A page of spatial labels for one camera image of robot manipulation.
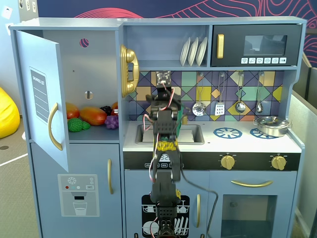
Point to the steel pot with lid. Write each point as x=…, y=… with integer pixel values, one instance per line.
x=271, y=129

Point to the grey desk divider panel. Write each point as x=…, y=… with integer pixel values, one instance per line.
x=307, y=148

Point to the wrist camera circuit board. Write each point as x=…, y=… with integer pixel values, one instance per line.
x=163, y=78

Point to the blue shopping list fridge door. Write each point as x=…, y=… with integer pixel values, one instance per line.
x=32, y=54

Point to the steel toy spatula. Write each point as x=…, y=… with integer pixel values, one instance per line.
x=219, y=109

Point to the white toy plate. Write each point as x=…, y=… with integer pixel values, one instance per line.
x=192, y=53
x=201, y=52
x=184, y=53

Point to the purple toy grapes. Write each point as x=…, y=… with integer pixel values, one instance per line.
x=112, y=122

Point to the steel toy ladle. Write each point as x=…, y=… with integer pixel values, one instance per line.
x=240, y=107

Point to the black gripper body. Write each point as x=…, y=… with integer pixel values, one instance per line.
x=161, y=98

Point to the black toy microwave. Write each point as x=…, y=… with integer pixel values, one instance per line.
x=232, y=49

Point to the white wall socket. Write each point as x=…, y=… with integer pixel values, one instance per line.
x=7, y=12

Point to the gold toy telephone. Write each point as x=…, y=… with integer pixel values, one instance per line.
x=128, y=55

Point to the green toy broccoli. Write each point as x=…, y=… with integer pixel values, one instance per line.
x=75, y=125

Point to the grey toy sink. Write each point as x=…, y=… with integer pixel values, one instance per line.
x=195, y=136

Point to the yellow bean bag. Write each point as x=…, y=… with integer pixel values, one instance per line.
x=7, y=114

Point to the steel toy skimmer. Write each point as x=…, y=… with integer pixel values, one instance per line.
x=198, y=109

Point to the orange toy fruit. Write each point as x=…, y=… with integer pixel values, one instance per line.
x=115, y=106

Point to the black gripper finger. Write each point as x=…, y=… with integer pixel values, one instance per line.
x=149, y=98
x=178, y=101

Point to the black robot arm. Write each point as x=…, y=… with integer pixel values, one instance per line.
x=164, y=181

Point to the gold stove knob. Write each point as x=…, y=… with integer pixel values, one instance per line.
x=227, y=162
x=278, y=162

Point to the blue wooden toy kitchen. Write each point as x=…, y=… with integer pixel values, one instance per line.
x=161, y=39

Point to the steel toy spoon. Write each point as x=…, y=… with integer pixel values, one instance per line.
x=259, y=108

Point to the small orange toy mango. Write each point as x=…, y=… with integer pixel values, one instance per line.
x=73, y=111

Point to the black toy blackberry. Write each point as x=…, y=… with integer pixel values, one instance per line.
x=106, y=109

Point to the large orange toy mango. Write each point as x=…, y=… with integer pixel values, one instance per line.
x=92, y=116

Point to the round floor outlet cover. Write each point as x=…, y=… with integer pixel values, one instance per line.
x=3, y=147

